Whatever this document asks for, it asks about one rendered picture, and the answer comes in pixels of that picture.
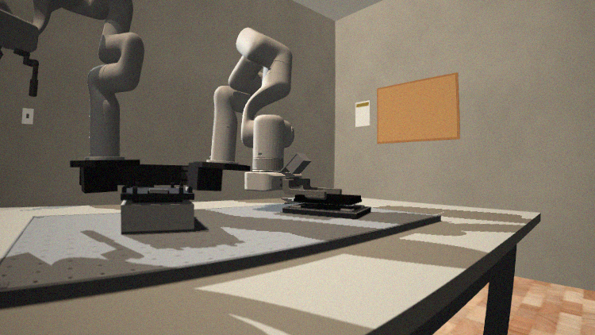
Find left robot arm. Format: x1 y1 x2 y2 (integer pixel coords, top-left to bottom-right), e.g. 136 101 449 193
207 28 311 174

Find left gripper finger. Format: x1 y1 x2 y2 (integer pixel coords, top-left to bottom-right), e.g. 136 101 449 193
291 177 342 194
280 177 327 200

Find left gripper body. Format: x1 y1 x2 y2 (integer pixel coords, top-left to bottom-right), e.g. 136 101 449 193
245 170 302 191

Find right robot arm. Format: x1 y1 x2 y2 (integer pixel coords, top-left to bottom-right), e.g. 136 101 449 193
33 0 144 160

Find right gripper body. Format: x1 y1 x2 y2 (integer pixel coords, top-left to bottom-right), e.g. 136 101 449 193
0 8 39 52

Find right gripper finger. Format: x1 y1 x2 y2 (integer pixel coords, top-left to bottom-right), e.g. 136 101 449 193
13 48 39 97

